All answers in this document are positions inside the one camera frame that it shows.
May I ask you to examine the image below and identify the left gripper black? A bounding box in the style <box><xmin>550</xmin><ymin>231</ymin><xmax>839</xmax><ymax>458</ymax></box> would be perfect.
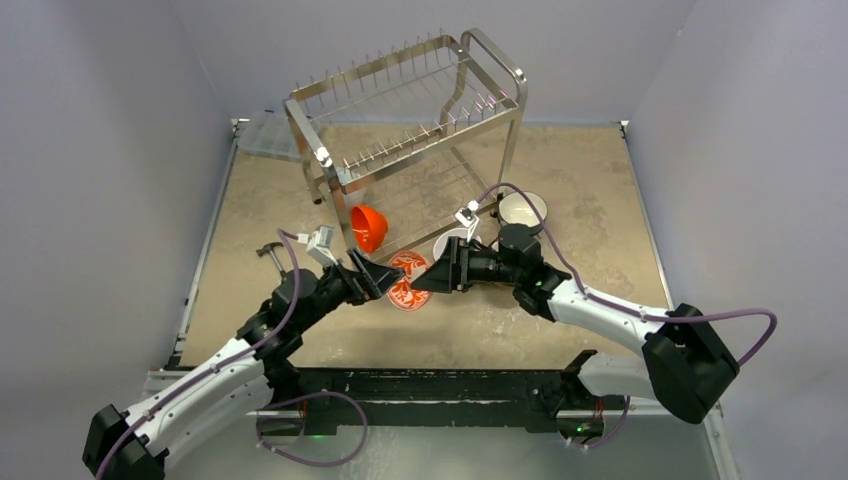
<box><xmin>295</xmin><ymin>247</ymin><xmax>403</xmax><ymax>332</ymax></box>

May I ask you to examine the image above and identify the orange white floral bowl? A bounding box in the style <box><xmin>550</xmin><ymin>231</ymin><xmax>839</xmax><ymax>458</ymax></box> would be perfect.
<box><xmin>387</xmin><ymin>250</ymin><xmax>432</xmax><ymax>312</ymax></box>

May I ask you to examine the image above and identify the stainless steel dish rack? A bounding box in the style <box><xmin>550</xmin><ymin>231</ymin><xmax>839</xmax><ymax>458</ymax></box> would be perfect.
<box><xmin>283</xmin><ymin>28</ymin><xmax>528</xmax><ymax>258</ymax></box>

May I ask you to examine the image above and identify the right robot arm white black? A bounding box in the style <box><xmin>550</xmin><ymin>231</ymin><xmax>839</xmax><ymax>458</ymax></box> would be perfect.
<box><xmin>411</xmin><ymin>225</ymin><xmax>740</xmax><ymax>424</ymax></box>

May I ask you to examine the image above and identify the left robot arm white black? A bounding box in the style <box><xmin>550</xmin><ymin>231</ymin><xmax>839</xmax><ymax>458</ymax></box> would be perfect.
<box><xmin>82</xmin><ymin>250</ymin><xmax>405</xmax><ymax>479</ymax></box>

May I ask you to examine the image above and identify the white bowl red patterned outside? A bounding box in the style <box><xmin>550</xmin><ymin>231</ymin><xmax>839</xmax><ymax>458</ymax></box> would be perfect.
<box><xmin>432</xmin><ymin>227</ymin><xmax>482</xmax><ymax>261</ymax></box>

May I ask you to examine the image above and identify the white bowl teal outside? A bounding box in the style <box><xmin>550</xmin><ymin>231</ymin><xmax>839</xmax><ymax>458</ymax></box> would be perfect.
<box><xmin>497</xmin><ymin>192</ymin><xmax>548</xmax><ymax>234</ymax></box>

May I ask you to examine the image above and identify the black hammer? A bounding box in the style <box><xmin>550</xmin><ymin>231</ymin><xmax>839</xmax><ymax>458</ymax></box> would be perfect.
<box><xmin>256</xmin><ymin>242</ymin><xmax>286</xmax><ymax>278</ymax></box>

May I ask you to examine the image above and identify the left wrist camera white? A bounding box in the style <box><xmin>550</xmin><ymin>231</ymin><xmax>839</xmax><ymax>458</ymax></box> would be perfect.
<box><xmin>295</xmin><ymin>225</ymin><xmax>338</xmax><ymax>267</ymax></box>

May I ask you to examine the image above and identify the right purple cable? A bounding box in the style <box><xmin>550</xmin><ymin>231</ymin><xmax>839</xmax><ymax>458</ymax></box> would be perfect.
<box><xmin>473</xmin><ymin>182</ymin><xmax>779</xmax><ymax>452</ymax></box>

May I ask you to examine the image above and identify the purple cable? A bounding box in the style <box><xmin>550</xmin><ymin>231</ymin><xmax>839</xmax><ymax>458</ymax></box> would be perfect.
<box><xmin>473</xmin><ymin>182</ymin><xmax>779</xmax><ymax>452</ymax></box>
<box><xmin>94</xmin><ymin>229</ymin><xmax>370</xmax><ymax>480</ymax></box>

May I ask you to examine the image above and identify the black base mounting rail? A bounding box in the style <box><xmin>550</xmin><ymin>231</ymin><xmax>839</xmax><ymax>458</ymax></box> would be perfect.
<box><xmin>137</xmin><ymin>367</ymin><xmax>722</xmax><ymax>439</ymax></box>

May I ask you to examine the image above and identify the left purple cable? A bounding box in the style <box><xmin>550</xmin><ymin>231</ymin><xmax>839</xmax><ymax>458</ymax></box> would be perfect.
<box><xmin>94</xmin><ymin>229</ymin><xmax>370</xmax><ymax>480</ymax></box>

